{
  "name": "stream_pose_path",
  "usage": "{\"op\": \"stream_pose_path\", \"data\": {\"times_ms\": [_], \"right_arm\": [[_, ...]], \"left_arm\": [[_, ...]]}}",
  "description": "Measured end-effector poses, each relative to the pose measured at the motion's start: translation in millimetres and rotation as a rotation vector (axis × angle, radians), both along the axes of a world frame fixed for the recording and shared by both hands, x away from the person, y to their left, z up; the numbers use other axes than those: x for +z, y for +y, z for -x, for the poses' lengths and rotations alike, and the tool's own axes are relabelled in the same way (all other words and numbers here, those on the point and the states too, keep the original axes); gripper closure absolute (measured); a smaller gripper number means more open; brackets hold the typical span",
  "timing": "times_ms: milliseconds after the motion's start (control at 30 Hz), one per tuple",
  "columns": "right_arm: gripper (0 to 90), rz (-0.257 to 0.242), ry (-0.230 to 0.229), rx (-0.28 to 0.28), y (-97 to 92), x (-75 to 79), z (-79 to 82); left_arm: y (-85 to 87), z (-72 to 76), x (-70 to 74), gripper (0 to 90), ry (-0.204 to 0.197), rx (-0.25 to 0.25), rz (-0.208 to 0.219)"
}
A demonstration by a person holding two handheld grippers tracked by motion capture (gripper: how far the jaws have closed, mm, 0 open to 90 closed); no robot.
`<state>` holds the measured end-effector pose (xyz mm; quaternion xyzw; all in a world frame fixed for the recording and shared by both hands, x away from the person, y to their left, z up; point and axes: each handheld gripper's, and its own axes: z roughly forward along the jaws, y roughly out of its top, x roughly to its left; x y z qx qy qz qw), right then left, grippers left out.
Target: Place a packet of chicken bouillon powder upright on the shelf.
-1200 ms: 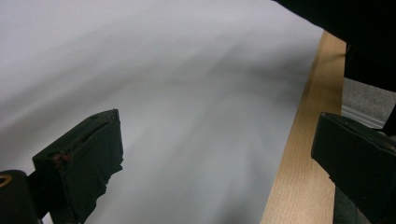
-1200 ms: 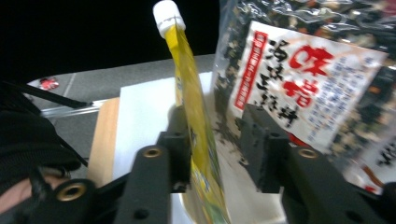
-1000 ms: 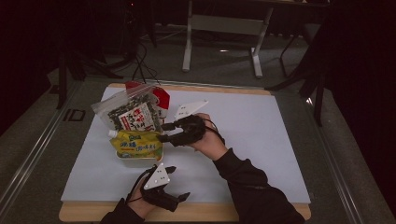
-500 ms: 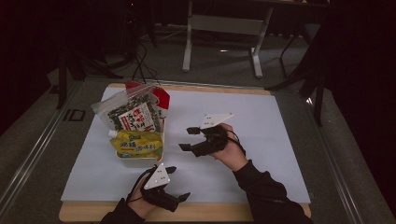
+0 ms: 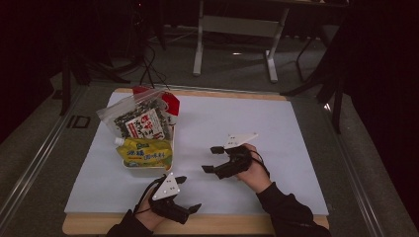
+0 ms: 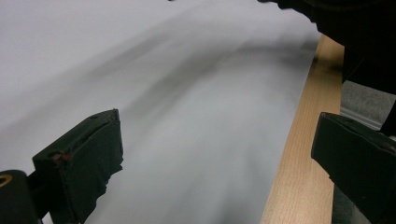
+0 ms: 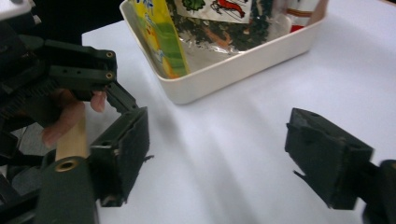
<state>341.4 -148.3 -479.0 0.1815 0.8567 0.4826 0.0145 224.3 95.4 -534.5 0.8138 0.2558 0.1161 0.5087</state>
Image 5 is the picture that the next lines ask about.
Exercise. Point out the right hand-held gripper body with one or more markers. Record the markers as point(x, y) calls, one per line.
point(235, 161)

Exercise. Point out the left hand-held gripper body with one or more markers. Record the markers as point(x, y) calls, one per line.
point(166, 192)

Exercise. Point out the yellow green spout pouch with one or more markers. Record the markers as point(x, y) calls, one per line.
point(145, 153)

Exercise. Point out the red seasoning packet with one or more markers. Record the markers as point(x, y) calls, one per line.
point(172, 102)

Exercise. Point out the clear dried seaweed packet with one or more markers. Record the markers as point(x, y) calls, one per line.
point(141, 120)

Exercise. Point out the person's right hand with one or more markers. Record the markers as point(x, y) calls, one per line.
point(257, 177)

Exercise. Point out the person's left hand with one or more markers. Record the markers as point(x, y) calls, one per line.
point(148, 217)

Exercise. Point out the white table mat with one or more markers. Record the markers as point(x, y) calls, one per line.
point(230, 115)

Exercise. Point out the black metal stand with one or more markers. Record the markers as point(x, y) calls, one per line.
point(66, 85)
point(336, 98)

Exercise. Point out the dark chair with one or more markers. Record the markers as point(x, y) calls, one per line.
point(316, 39)

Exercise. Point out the metal floor rail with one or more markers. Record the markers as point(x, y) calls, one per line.
point(355, 171)
point(36, 161)

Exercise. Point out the white metal frame desk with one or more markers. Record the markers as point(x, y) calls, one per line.
point(237, 26)

